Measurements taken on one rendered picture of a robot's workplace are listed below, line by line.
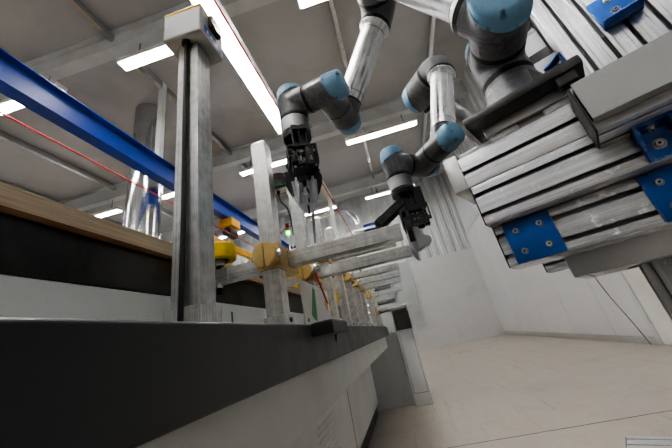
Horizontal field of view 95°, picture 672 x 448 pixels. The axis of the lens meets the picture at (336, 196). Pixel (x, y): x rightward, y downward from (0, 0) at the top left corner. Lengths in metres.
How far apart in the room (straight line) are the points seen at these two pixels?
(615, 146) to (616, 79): 0.14
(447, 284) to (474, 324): 1.21
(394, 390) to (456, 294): 6.58
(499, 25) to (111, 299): 0.84
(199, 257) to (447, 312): 9.52
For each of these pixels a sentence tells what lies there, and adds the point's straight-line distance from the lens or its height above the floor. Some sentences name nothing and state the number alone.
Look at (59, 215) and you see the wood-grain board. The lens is 0.56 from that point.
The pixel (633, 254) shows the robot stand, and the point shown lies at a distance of 0.82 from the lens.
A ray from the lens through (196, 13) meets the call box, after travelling 0.65.
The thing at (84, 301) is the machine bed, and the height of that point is 0.78.
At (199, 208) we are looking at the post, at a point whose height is 0.84.
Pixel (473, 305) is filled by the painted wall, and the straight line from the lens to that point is 9.92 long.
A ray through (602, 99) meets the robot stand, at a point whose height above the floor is 0.90.
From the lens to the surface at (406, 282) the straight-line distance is 3.39.
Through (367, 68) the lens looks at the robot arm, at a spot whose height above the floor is 1.35.
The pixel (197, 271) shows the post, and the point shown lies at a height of 0.76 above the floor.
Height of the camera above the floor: 0.66
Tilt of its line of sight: 25 degrees up
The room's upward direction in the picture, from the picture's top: 12 degrees counter-clockwise
